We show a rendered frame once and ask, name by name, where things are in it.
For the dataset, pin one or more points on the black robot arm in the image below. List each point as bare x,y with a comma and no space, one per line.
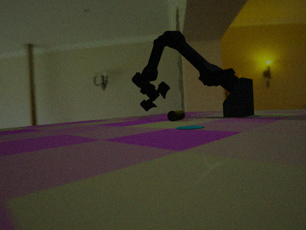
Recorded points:
210,74

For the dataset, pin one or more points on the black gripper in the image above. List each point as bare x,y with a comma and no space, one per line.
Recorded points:
162,89

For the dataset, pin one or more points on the yellow cylinder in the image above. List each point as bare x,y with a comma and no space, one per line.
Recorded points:
176,115

